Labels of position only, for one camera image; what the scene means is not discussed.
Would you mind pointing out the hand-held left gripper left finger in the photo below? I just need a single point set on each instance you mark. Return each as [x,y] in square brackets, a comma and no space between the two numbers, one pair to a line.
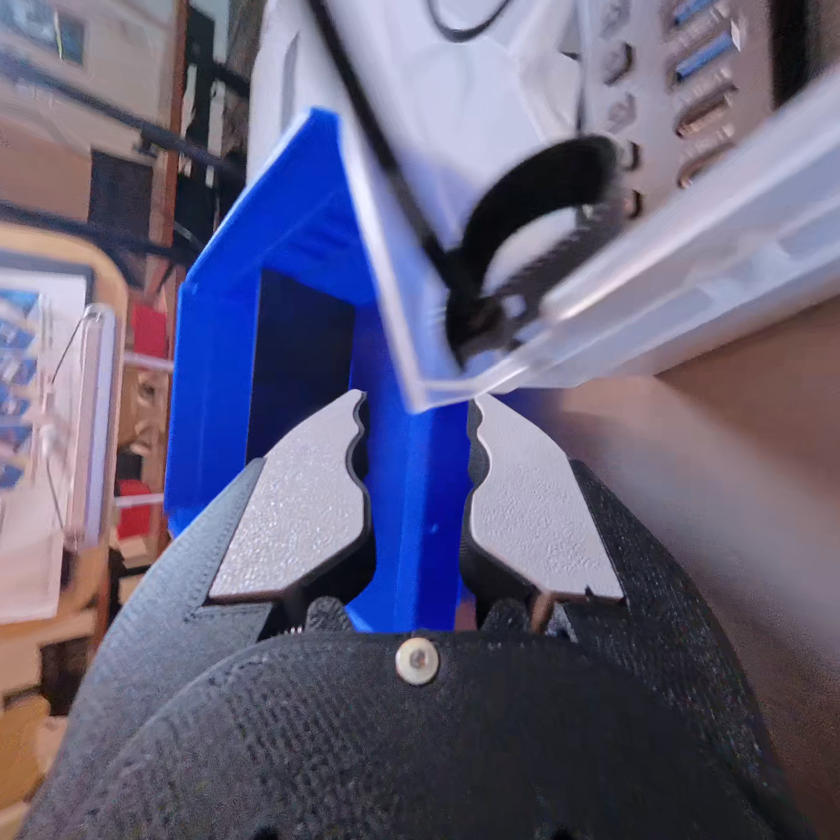
[295,512]

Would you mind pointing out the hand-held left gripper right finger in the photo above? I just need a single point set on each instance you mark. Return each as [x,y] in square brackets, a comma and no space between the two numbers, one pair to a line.
[538,512]

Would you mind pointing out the blue plastic bin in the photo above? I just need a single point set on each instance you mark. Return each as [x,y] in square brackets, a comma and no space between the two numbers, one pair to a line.
[407,492]

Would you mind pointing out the clear plastic bin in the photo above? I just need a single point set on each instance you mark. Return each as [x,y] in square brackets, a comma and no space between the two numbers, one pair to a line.
[722,262]

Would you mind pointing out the black USB hub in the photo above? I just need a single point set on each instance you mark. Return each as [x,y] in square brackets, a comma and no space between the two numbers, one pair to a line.
[656,131]

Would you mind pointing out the black bin divider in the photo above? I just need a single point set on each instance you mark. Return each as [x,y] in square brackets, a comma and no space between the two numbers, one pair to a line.
[302,361]

